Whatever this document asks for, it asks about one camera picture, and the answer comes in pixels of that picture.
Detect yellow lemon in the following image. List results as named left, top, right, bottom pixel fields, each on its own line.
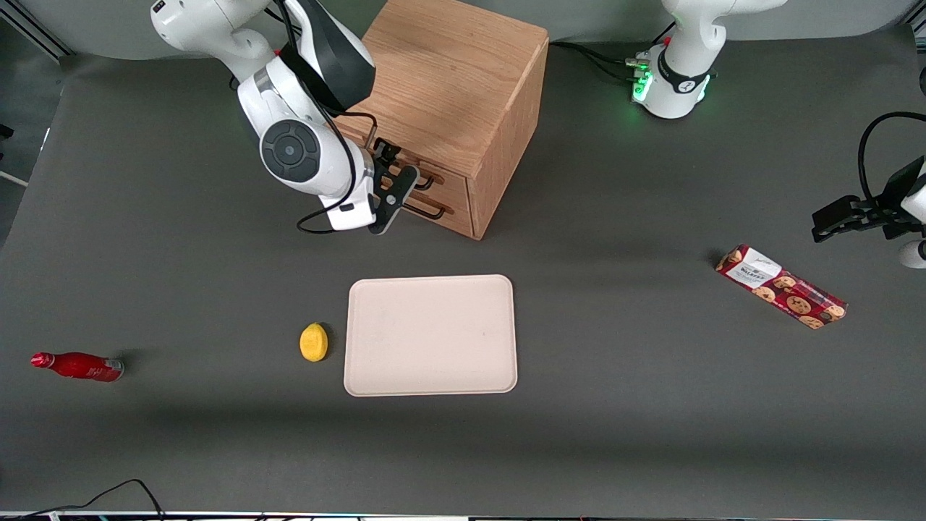
left=300, top=323, right=329, bottom=363

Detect wooden drawer cabinet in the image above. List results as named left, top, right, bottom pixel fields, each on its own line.
left=334, top=0, right=550, bottom=241

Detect dark aluminium frame rail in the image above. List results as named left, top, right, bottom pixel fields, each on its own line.
left=0, top=13, right=75, bottom=60

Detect black cable at table edge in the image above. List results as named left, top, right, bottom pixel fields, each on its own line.
left=0, top=478, right=167, bottom=521

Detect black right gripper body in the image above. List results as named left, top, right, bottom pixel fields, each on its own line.
left=368, top=148, right=399, bottom=218

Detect beige plastic tray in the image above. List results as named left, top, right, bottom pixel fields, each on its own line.
left=343, top=274, right=519, bottom=397

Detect red cookie box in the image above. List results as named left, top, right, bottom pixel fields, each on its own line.
left=715, top=245, right=848, bottom=330

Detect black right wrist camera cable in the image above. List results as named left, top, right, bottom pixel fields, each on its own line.
left=269, top=0, right=378, bottom=234

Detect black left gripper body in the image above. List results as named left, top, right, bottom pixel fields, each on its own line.
left=868, top=156, right=926, bottom=240

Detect black left wrist camera cable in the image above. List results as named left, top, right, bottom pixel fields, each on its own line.
left=857, top=111, right=926, bottom=205

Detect red bottle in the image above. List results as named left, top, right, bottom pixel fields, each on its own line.
left=30, top=352, right=125, bottom=383

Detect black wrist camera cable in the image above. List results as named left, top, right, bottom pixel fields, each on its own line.
left=857, top=111, right=926, bottom=205
left=269, top=0, right=378, bottom=234

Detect black left arm base cables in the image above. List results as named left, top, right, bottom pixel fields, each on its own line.
left=548, top=41, right=652, bottom=85

